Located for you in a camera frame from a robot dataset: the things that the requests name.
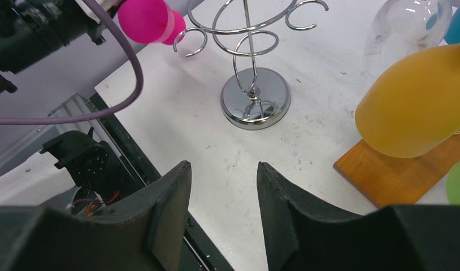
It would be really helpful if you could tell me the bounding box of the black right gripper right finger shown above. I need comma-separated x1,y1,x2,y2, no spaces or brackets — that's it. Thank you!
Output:
257,162,460,270

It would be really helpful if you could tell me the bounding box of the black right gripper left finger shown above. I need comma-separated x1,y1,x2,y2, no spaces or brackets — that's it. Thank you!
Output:
0,161,192,270

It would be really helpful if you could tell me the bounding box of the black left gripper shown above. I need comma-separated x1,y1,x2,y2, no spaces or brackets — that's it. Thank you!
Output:
0,1,105,93

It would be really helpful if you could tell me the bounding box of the gold wire glass rack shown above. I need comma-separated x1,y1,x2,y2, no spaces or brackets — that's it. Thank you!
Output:
333,130,460,208

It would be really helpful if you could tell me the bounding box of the green plastic wine glass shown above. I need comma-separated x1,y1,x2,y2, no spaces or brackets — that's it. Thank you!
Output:
446,161,460,205

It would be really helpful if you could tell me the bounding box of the pink plastic wine glass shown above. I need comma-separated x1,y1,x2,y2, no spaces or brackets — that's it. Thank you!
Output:
117,0,186,45

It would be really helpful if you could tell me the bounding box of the yellow wine glass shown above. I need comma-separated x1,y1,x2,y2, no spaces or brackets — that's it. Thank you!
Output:
354,43,460,158

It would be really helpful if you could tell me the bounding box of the silver wire glass rack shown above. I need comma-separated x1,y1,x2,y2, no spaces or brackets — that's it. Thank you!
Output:
172,1,317,130

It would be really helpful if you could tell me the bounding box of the clear small wine glass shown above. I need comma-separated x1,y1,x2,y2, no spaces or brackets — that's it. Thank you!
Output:
363,1,453,78

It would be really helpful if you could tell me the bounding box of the blue plastic wine glass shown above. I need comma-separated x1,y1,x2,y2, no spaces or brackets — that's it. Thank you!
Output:
444,2,460,45

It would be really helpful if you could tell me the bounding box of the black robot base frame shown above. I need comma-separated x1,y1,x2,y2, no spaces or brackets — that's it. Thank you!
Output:
0,93,235,271

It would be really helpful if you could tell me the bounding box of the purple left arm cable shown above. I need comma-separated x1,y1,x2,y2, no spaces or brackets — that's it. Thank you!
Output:
0,0,145,126

